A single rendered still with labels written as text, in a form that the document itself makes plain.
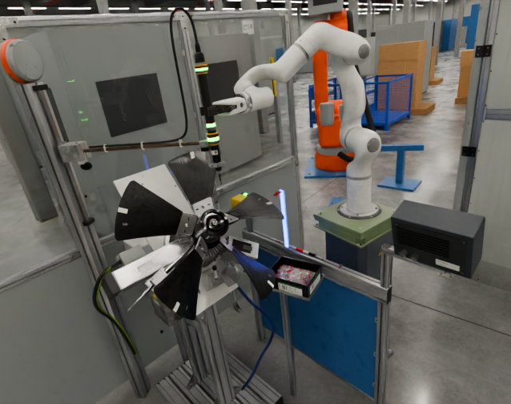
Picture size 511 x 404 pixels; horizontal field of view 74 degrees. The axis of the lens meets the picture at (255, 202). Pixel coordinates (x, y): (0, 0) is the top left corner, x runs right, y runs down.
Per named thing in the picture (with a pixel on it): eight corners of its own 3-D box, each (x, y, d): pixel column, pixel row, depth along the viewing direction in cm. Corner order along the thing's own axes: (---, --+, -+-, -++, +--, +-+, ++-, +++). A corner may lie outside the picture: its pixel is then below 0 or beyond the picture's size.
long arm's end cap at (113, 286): (107, 279, 132) (110, 272, 123) (117, 296, 131) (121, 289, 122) (100, 283, 130) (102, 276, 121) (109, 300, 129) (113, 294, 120)
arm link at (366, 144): (362, 170, 173) (362, 123, 164) (384, 180, 157) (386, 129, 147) (341, 175, 171) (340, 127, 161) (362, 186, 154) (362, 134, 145)
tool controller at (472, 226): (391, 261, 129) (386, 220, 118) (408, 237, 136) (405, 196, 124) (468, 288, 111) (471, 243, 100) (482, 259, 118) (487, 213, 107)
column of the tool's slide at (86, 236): (136, 397, 203) (14, 85, 131) (142, 385, 211) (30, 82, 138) (145, 398, 202) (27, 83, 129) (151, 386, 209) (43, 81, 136)
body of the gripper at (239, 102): (251, 113, 132) (229, 119, 126) (234, 112, 139) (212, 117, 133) (248, 93, 129) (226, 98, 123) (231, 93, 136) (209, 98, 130)
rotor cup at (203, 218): (180, 232, 137) (190, 221, 127) (202, 211, 146) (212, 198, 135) (207, 257, 138) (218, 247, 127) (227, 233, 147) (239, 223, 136)
